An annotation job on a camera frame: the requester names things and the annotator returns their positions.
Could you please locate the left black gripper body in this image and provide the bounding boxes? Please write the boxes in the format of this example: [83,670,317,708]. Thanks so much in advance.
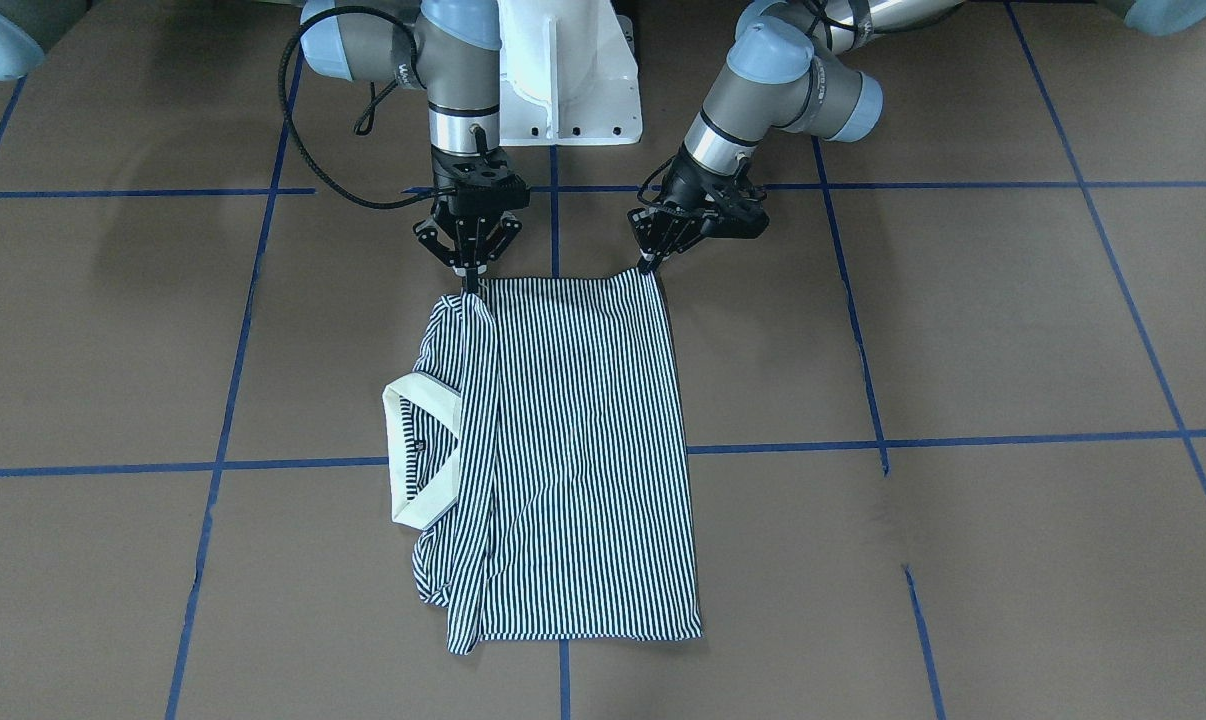
[658,150,769,241]

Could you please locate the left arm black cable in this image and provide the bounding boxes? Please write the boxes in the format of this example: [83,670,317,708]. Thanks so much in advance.
[639,156,679,211]

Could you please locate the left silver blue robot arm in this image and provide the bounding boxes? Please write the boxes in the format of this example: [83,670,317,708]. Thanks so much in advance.
[626,1,964,274]

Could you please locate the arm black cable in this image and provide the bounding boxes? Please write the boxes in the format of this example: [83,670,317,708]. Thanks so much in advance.
[639,156,679,211]
[277,5,434,211]

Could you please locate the blue white striped polo shirt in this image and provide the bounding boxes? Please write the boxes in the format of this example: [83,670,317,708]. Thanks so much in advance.
[382,269,703,655]

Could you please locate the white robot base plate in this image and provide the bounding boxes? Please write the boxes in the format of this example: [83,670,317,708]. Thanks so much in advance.
[498,1,644,147]

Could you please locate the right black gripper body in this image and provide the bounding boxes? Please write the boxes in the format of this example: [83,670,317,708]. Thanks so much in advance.
[431,146,531,217]

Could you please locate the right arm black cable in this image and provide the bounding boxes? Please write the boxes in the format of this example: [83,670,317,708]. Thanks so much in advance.
[277,5,434,211]

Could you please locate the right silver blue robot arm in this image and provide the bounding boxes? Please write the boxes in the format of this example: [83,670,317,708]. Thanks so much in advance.
[277,1,529,293]

